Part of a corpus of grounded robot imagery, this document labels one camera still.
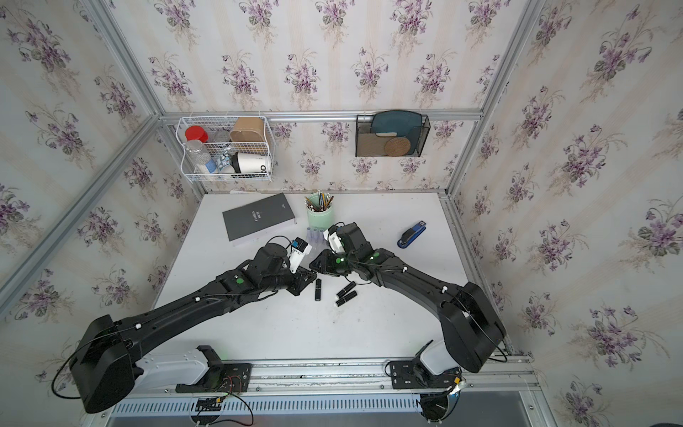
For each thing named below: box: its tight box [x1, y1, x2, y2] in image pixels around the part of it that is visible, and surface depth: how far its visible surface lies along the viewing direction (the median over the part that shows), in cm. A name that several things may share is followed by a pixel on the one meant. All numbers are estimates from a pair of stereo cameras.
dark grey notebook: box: [222, 192, 296, 242], surface depth 110 cm
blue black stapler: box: [396, 219, 427, 250], surface depth 104 cm
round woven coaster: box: [384, 136, 411, 158], surface depth 100 cm
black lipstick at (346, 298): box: [335, 290, 358, 307], surface depth 89 cm
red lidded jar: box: [184, 125, 209, 144], surface depth 94 cm
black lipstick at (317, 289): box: [314, 278, 322, 302], surface depth 90 cm
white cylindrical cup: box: [232, 151, 272, 174], surface depth 95 cm
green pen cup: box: [304, 189, 335, 231], surface depth 100 cm
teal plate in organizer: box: [370, 110, 423, 154], surface depth 95 cm
